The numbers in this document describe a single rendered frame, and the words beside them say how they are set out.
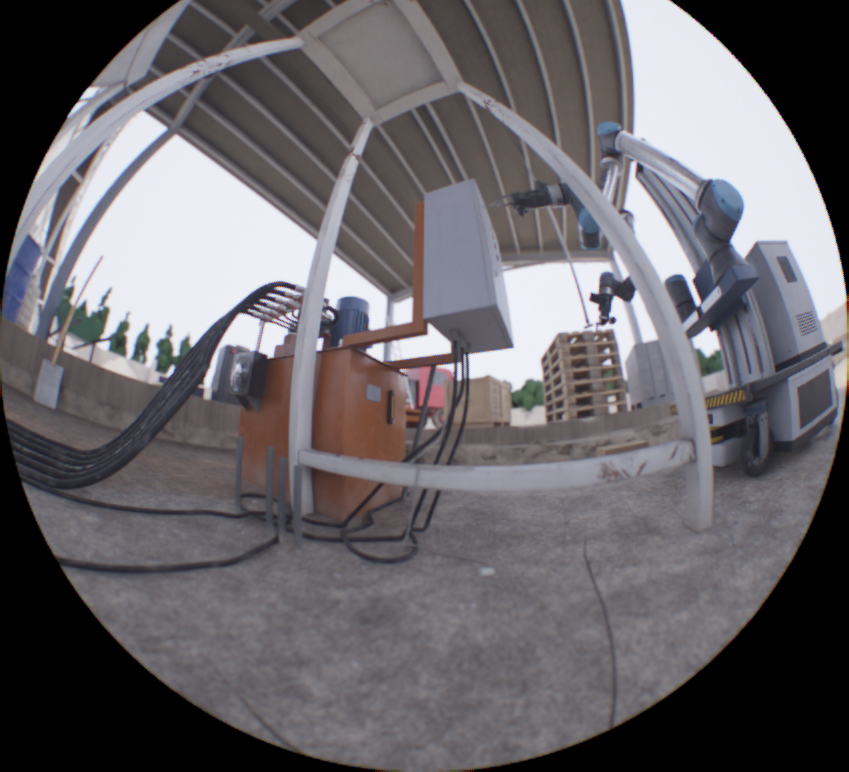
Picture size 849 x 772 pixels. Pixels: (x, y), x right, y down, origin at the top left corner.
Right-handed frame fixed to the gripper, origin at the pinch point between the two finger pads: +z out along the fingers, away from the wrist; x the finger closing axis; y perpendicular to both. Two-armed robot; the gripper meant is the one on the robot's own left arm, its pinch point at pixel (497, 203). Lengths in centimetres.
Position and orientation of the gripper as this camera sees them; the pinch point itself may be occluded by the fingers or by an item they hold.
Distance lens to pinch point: 104.3
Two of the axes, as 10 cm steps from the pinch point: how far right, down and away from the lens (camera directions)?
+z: -9.0, 1.4, 4.1
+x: 4.4, 2.9, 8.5
